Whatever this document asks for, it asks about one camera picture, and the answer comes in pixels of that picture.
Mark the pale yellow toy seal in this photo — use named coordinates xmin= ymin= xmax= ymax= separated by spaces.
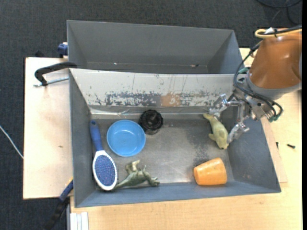
xmin=203 ymin=113 xmax=229 ymax=150

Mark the blue bowl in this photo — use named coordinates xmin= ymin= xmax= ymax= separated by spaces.
xmin=106 ymin=119 xmax=146 ymax=158

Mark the blue and white hairbrush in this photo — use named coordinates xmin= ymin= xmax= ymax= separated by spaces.
xmin=89 ymin=120 xmax=118 ymax=191

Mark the black ribbed round cap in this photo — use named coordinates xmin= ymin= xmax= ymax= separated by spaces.
xmin=138 ymin=109 xmax=164 ymax=135

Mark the orange cup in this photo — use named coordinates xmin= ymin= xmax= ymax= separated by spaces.
xmin=193 ymin=157 xmax=228 ymax=186

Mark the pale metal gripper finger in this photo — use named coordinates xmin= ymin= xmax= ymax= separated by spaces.
xmin=208 ymin=93 xmax=238 ymax=117
xmin=226 ymin=122 xmax=250 ymax=145

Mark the green toy dinosaur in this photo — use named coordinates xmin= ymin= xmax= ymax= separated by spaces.
xmin=112 ymin=160 xmax=160 ymax=190

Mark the grey metal bin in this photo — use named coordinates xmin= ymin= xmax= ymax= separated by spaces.
xmin=66 ymin=20 xmax=282 ymax=208

